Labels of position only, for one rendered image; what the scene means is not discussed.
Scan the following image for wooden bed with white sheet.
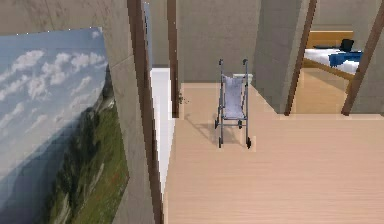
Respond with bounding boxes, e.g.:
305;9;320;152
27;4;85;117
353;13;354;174
302;30;364;82

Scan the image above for landscape wall picture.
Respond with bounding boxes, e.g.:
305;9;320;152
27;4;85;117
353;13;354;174
0;27;130;224

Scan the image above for blue cloth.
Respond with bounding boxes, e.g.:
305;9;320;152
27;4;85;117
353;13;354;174
328;50;364;69

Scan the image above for grey folding stroller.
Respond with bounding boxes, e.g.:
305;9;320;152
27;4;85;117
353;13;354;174
214;58;253;150

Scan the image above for black purse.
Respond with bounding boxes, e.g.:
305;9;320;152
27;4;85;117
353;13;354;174
339;38;356;53

